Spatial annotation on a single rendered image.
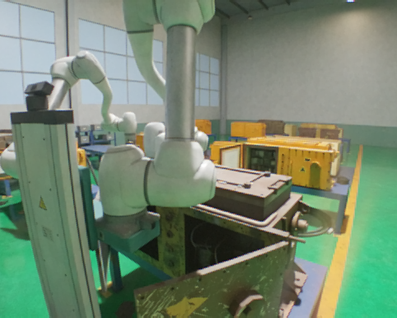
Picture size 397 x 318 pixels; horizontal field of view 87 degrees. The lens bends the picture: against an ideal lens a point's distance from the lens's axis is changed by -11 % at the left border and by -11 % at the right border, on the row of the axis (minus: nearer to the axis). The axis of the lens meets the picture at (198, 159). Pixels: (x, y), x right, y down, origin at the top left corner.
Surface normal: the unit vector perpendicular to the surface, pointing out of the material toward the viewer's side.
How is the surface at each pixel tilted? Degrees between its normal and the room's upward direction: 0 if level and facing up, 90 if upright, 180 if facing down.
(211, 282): 90
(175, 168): 77
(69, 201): 90
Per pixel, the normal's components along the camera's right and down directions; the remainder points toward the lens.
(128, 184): -0.03, 0.15
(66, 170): 0.87, 0.10
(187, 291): 0.44, 0.18
